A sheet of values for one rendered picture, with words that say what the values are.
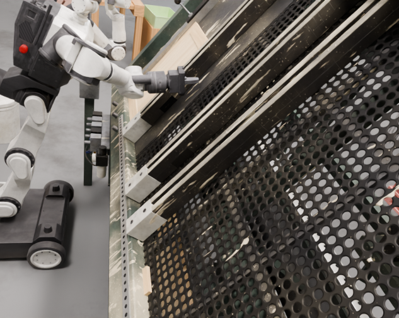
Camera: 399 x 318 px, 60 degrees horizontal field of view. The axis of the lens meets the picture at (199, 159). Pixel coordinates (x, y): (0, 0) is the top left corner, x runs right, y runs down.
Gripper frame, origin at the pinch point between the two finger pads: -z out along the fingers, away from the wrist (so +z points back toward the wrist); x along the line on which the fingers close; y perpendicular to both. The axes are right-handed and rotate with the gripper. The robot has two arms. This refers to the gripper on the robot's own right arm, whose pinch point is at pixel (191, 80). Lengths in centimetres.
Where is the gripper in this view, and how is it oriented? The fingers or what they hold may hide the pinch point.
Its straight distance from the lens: 145.7
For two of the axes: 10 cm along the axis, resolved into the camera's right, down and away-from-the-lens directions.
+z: -9.8, 0.9, -1.7
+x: 0.3, -8.0, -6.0
